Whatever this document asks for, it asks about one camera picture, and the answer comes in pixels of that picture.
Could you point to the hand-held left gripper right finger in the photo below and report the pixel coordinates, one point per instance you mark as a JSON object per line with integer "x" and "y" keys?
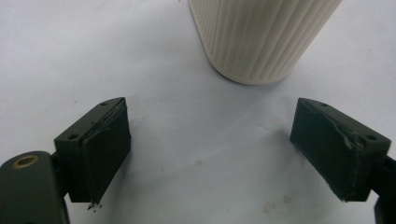
{"x": 336, "y": 149}

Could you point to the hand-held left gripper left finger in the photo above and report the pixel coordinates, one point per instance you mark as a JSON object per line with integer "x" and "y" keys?
{"x": 99, "y": 149}

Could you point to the pale green ribbed pump bottle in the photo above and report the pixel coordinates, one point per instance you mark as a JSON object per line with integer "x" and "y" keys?
{"x": 261, "y": 37}

